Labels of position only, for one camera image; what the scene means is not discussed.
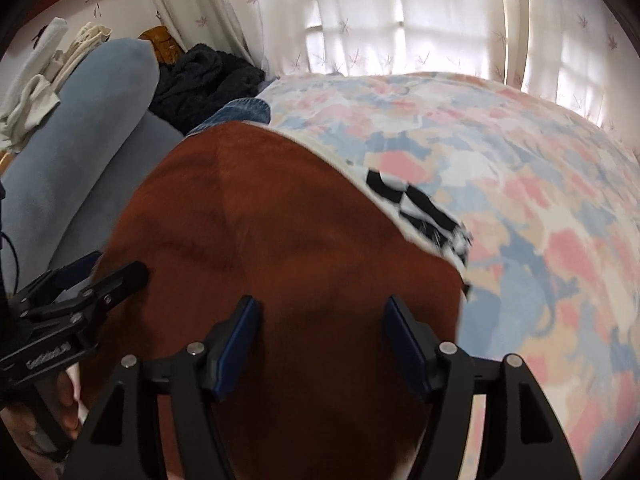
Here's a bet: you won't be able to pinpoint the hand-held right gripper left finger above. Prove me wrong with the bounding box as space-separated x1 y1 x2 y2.
65 295 263 480

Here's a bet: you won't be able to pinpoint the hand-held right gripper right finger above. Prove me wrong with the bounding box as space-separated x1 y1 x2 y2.
384 295 581 480

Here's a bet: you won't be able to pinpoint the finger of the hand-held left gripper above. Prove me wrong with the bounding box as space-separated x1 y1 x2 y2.
25 260 151 327
15 251 103 312

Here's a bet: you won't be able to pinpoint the denim jacket with brown sleeves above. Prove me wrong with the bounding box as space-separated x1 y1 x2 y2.
75 97 473 480

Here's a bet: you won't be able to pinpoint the white folded clothes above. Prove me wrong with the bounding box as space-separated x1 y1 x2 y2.
0 16 113 153

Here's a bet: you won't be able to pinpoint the person's left hand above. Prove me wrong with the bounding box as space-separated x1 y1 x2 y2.
51 369 84 442

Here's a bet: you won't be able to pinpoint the blue-grey folded quilt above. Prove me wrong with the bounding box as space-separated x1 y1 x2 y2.
0 39 186 306

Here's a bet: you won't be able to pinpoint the dark fuzzy cloth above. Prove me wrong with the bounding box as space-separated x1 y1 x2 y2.
149 42 266 133

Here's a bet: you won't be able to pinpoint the wooden headboard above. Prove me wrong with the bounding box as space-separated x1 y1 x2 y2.
137 25 183 66

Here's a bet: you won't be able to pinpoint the white leaf-print curtain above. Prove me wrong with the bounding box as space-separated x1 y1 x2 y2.
135 0 640 146

